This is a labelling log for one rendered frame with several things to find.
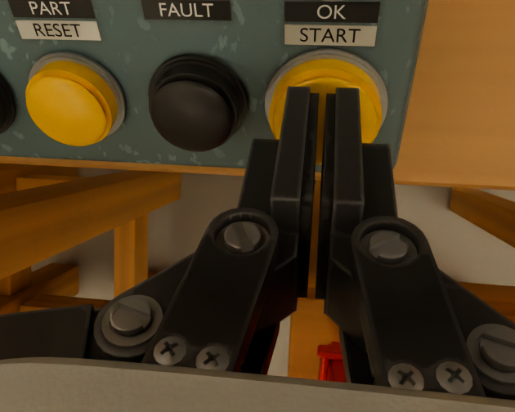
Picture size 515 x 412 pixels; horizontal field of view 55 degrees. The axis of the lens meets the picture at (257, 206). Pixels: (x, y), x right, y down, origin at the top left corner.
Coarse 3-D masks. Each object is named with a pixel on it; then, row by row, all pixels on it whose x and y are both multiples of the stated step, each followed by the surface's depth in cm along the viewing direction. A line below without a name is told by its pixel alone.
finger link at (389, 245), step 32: (384, 224) 8; (352, 256) 8; (384, 256) 8; (416, 256) 8; (384, 288) 7; (416, 288) 7; (384, 320) 7; (416, 320) 7; (448, 320) 7; (352, 352) 9; (384, 352) 6; (416, 352) 6; (448, 352) 6; (384, 384) 6; (416, 384) 6; (448, 384) 6; (480, 384) 6
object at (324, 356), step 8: (336, 344) 27; (320, 352) 25; (328, 352) 25; (336, 352) 25; (320, 360) 25; (328, 360) 25; (336, 360) 25; (320, 368) 25; (328, 368) 25; (336, 368) 24; (320, 376) 25; (328, 376) 24; (336, 376) 23; (344, 376) 23
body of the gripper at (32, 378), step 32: (0, 384) 6; (32, 384) 6; (64, 384) 6; (96, 384) 6; (128, 384) 6; (160, 384) 6; (192, 384) 6; (224, 384) 6; (256, 384) 5; (288, 384) 5; (320, 384) 6; (352, 384) 6
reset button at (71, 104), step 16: (48, 64) 13; (64, 64) 13; (32, 80) 13; (48, 80) 13; (64, 80) 13; (80, 80) 13; (96, 80) 13; (32, 96) 13; (48, 96) 13; (64, 96) 13; (80, 96) 13; (96, 96) 13; (112, 96) 14; (32, 112) 14; (48, 112) 13; (64, 112) 13; (80, 112) 13; (96, 112) 13; (112, 112) 14; (48, 128) 14; (64, 128) 14; (80, 128) 14; (96, 128) 14; (80, 144) 14
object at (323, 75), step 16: (304, 64) 12; (320, 64) 12; (336, 64) 12; (288, 80) 12; (304, 80) 12; (320, 80) 12; (336, 80) 12; (352, 80) 12; (368, 80) 12; (272, 96) 13; (320, 96) 12; (368, 96) 12; (272, 112) 13; (320, 112) 12; (368, 112) 12; (272, 128) 13; (320, 128) 13; (368, 128) 12; (320, 144) 13; (320, 160) 13
